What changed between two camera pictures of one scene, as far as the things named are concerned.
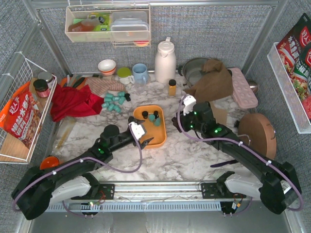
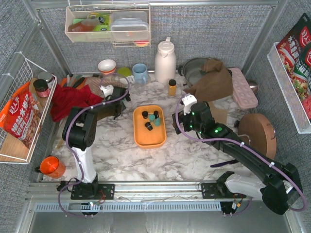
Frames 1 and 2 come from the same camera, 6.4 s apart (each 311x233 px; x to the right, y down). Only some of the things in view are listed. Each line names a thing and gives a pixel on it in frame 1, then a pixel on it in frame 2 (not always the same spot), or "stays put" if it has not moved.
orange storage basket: (153, 125) stays put
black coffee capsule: (156, 114) stays put
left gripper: (135, 135) → (122, 101)
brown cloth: (215, 83) stays put
